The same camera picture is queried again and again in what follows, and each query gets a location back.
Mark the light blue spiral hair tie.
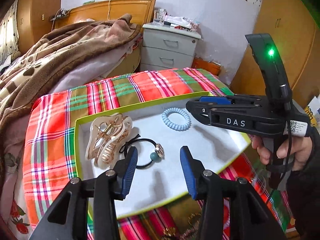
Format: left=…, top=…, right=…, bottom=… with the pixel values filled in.
left=162, top=107, right=192, bottom=132

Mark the black hair tie with charm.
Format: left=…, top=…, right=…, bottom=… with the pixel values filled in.
left=119, top=134, right=166, bottom=169

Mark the beige hair claw clip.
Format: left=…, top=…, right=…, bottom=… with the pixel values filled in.
left=85, top=113, right=133, bottom=169

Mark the gold black small hair clip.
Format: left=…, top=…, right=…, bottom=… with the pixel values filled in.
left=161, top=228, right=178, bottom=240

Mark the right hand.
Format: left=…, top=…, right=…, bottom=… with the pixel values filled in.
left=252, top=135, right=313, bottom=171

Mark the orange box on floor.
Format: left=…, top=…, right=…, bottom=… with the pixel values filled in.
left=191, top=57, right=221, bottom=75

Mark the yellow shallow box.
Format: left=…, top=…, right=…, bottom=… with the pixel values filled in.
left=73, top=90, right=252, bottom=221

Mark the black tracker with green light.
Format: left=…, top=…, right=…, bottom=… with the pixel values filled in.
left=245, top=34, right=292, bottom=114

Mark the white nightstand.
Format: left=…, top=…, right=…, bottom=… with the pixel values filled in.
left=140, top=23, right=201, bottom=72

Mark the plaid red green cloth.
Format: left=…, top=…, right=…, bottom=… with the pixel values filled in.
left=23, top=68, right=292, bottom=239

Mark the wooden door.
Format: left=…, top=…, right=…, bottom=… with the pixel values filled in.
left=229, top=0, right=320, bottom=108

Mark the wooden headboard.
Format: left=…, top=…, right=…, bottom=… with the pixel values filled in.
left=53, top=0, right=156, bottom=29

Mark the brown patterned blanket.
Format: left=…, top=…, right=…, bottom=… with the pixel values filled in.
left=1, top=14, right=141, bottom=134

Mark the dotted curtain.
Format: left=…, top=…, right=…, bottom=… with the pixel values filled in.
left=0, top=0, right=19, bottom=64

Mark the wooden wardrobe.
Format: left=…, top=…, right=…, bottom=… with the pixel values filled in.
left=17, top=0, right=61, bottom=54

